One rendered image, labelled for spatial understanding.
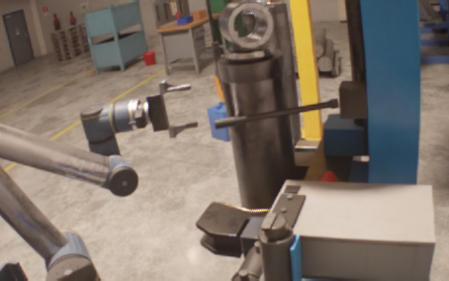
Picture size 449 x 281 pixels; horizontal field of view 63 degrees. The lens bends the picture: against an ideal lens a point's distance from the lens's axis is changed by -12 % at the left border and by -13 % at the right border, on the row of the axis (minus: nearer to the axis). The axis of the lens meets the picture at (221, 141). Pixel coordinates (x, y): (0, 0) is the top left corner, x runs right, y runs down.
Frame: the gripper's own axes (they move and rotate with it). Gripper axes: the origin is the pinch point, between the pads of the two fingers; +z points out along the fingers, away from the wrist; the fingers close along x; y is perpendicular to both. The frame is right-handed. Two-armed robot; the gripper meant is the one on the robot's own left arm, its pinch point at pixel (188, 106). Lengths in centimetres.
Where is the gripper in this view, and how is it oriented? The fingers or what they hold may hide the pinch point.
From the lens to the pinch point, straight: 140.0
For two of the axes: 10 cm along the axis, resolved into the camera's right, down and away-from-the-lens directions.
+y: 0.2, -4.0, 9.2
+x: 1.6, 9.1, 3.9
